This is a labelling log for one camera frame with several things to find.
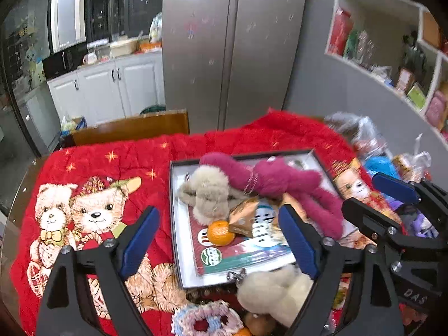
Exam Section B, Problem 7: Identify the cream plush bunny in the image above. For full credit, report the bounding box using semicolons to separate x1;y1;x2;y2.
237;265;314;328

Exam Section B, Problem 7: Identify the clear bag with snacks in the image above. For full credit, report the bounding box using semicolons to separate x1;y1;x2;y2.
392;134;432;183

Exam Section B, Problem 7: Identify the purple cloth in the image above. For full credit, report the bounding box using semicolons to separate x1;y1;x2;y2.
396;203;439;238

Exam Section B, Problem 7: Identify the blue plastic bag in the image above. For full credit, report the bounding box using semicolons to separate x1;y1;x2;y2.
364;156;400;179

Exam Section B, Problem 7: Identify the clear bag with food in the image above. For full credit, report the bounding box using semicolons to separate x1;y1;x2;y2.
323;111;388;160

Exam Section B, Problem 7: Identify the pink pouch on shelf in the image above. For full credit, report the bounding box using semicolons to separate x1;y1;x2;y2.
425;90;447;130

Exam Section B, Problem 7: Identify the green card on shelf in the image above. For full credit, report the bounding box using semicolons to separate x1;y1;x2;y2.
406;83;426;110

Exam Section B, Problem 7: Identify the printed booklet in tray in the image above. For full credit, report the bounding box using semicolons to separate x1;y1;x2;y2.
188;197;293;276

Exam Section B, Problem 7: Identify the magenta plush bunny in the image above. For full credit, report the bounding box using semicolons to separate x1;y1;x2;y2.
200;153;343;240

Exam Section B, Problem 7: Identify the red teddy bear blanket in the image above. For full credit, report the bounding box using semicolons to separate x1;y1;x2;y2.
9;108;448;336

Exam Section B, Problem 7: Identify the shallow black-rimmed tray box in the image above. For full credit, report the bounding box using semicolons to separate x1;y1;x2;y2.
169;149;358;290

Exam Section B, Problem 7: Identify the brown triangular snack packet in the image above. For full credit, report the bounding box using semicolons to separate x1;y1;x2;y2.
228;197;260;238

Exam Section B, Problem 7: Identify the crocheted pastel scrunchie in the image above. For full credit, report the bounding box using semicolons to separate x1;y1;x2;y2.
171;300;244;336

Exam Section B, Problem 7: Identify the orange tangerine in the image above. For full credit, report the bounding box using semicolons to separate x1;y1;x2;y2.
207;220;235;246

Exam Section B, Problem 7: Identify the beige plush bunny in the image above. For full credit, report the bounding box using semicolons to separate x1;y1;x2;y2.
177;165;249;226

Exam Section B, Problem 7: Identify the red gift box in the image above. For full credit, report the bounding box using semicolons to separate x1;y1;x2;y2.
328;7;354;56

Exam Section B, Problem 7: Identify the glass sliding door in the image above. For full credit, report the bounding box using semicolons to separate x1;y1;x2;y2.
1;0;59;214

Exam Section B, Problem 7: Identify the green trash bin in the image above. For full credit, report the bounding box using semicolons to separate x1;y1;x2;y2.
140;105;166;115

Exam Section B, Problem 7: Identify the white kitchen cabinet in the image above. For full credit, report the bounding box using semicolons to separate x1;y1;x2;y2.
48;49;165;127

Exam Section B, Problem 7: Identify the stainless double-door refrigerator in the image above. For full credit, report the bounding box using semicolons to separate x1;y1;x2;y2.
162;0;305;134

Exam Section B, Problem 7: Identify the black microwave oven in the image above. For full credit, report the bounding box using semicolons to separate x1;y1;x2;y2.
43;42;88;80

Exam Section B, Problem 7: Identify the white mug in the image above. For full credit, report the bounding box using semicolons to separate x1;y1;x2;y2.
83;52;98;64

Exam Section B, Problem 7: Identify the cream basin on counter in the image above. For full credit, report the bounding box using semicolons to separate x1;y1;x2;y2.
109;39;137;59

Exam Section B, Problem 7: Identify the white wall shelf unit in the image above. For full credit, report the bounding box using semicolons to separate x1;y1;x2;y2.
326;0;447;140

